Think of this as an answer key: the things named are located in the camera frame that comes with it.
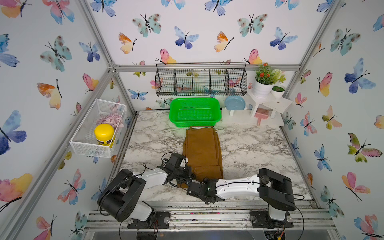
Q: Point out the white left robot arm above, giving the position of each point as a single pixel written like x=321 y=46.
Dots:
x=121 y=198

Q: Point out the black wire wall basket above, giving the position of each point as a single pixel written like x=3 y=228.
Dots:
x=201 y=79

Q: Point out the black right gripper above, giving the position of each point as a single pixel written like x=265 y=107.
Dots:
x=205 y=181

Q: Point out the white mesh wall basket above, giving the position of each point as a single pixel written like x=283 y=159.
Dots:
x=84 y=141

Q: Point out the brown long pants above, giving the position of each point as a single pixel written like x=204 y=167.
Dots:
x=203 y=149

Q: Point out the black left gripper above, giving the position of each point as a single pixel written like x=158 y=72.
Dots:
x=188 y=172

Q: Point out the small white pot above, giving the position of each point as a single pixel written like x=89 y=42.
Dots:
x=278 y=91

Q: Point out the white step shelf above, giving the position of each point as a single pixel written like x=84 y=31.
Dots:
x=276 y=108

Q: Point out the light blue round plate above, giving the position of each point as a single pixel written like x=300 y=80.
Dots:
x=235 y=103

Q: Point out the pink shells bag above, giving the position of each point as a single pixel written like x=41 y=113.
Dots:
x=114 y=119

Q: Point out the pink dustpan brush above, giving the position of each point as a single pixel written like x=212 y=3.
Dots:
x=261 y=114

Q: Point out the metal base rail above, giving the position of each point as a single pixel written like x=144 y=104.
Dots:
x=220 y=216

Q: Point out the white potted flower plant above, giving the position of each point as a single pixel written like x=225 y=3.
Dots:
x=266 y=77

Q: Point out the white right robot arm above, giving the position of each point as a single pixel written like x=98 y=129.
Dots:
x=273 y=188

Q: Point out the yellow lidded jar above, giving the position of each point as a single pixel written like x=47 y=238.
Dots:
x=104 y=134

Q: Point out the green plastic basket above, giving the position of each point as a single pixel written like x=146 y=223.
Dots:
x=195 y=112

